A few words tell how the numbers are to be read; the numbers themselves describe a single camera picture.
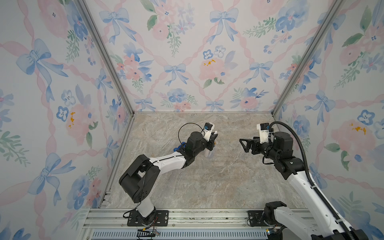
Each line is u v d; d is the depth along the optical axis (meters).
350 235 0.37
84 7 0.69
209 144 0.75
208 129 0.72
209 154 0.93
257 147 0.67
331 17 0.72
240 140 0.74
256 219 0.73
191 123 0.67
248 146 0.68
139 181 0.46
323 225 0.41
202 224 0.73
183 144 0.69
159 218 0.75
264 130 0.65
